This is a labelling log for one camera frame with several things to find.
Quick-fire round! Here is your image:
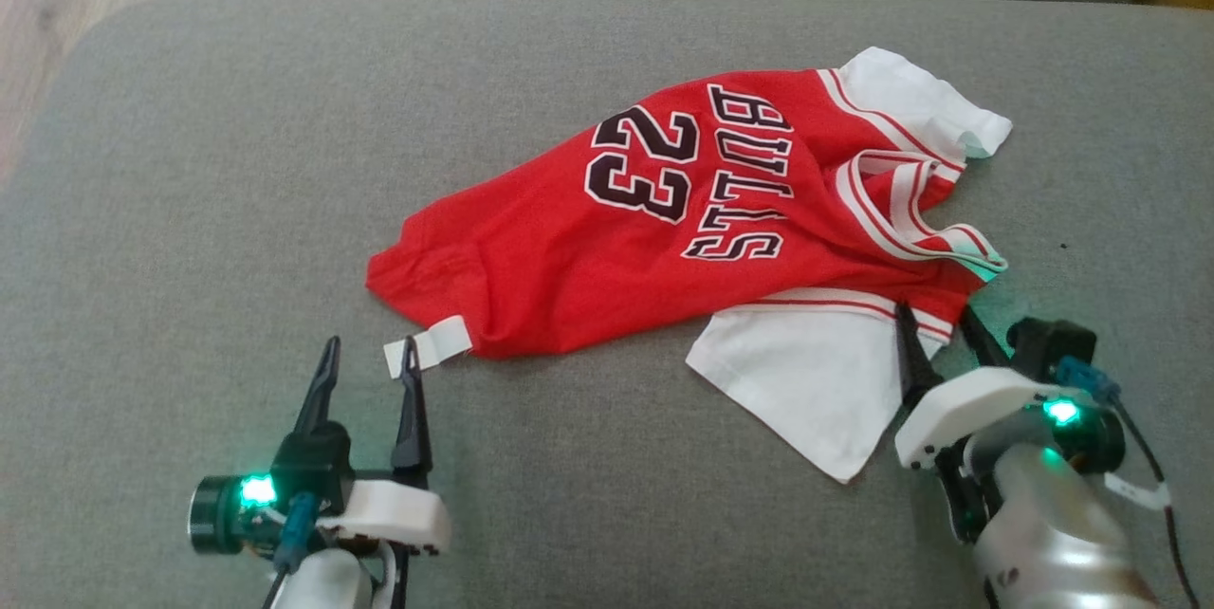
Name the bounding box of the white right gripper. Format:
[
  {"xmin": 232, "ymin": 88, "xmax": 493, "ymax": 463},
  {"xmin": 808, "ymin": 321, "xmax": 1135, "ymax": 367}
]
[{"xmin": 894, "ymin": 300, "xmax": 1074, "ymax": 471}]

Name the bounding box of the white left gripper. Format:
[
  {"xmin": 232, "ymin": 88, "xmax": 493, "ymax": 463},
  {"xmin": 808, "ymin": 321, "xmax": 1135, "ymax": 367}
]
[{"xmin": 294, "ymin": 336, "xmax": 452, "ymax": 559}]

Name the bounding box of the red Bulls basketball jersey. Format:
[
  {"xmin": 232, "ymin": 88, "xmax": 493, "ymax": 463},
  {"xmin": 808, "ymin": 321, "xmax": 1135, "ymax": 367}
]
[{"xmin": 365, "ymin": 46, "xmax": 1014, "ymax": 485}]

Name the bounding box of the large grey sofa chaise seat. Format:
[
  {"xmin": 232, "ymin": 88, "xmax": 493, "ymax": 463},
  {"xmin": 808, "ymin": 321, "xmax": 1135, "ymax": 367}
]
[{"xmin": 0, "ymin": 0, "xmax": 1214, "ymax": 609}]

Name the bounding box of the left arm blue-plug cable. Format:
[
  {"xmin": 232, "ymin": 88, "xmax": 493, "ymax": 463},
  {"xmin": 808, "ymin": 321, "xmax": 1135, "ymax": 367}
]
[{"xmin": 258, "ymin": 492, "xmax": 321, "ymax": 609}]

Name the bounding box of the arm blue-plug cable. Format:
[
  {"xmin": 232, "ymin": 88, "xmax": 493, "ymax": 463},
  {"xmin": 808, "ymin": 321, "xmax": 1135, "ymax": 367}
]
[
  {"xmin": 258, "ymin": 492, "xmax": 321, "ymax": 609},
  {"xmin": 1056, "ymin": 356, "xmax": 1207, "ymax": 609}
]

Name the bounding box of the right arm blue-plug cable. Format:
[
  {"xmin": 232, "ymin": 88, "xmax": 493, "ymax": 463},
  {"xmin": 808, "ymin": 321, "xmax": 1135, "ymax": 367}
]
[{"xmin": 1056, "ymin": 356, "xmax": 1207, "ymax": 609}]

